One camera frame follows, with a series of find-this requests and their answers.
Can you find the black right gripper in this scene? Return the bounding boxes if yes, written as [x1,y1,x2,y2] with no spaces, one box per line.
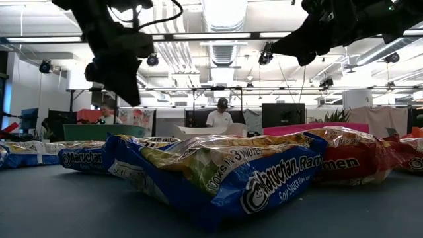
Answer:
[270,0,397,67]

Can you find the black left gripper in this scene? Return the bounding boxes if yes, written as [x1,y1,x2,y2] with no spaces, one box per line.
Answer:
[84,32,143,106]

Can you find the red beef noodle pack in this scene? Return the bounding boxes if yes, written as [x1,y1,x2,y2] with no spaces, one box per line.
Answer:
[385,134,423,175]
[283,125,399,186]

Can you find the floral patterned cloth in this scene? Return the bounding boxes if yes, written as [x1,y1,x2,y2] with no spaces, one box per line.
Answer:
[118,108,155,137]

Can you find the person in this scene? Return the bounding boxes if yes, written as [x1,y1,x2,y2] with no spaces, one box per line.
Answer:
[206,97,234,128]
[97,103,123,126]

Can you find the white hanging box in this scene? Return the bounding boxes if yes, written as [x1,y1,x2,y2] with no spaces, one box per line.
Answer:
[65,69,94,91]

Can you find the red cloth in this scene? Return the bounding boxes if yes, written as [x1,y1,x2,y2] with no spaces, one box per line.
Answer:
[76,108,103,124]

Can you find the green plastic bin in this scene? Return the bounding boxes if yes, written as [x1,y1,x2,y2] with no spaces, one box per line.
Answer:
[62,124,146,142]

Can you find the black monitor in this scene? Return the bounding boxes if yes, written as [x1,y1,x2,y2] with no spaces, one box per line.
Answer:
[47,110,77,133]
[408,107,423,130]
[262,103,307,128]

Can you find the white column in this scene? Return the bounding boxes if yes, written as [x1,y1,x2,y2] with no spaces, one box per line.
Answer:
[342,89,373,110]

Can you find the spiky green potted plant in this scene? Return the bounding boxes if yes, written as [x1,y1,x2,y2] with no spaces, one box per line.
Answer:
[323,108,352,124]

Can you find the pink plastic bin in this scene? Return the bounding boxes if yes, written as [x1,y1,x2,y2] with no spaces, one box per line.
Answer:
[262,122,369,136]

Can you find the grey cloth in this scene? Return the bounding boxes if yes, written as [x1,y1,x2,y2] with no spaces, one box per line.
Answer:
[243,108,264,133]

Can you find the white plastic bin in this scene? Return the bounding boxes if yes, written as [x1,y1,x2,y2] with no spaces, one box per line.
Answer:
[171,122,249,141]

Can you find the small green plant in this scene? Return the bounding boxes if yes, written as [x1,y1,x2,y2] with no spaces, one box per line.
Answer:
[41,127,56,143]

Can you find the blue-lit monitor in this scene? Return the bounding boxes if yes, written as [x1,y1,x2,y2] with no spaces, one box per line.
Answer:
[20,108,39,132]

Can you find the beige cloth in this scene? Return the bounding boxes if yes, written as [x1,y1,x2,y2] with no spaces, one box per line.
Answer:
[349,106,406,136]

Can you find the red bar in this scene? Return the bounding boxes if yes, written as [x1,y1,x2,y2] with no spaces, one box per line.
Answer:
[0,121,22,135]

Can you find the black metal workstation frame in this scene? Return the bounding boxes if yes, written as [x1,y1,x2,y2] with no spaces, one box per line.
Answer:
[65,85,120,126]
[191,85,245,128]

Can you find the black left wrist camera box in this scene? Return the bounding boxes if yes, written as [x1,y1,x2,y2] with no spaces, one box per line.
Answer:
[115,31,155,60]

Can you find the silver ventilation duct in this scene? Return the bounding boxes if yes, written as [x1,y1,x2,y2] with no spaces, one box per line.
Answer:
[355,36,423,67]

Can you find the long grey horizontal rail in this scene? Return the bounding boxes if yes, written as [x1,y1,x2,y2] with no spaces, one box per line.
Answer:
[138,86,423,92]

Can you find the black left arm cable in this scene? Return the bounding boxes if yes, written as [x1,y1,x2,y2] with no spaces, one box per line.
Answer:
[107,0,184,31]

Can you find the white ceiling duct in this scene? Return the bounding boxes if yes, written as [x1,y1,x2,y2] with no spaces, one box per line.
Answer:
[200,0,249,67]

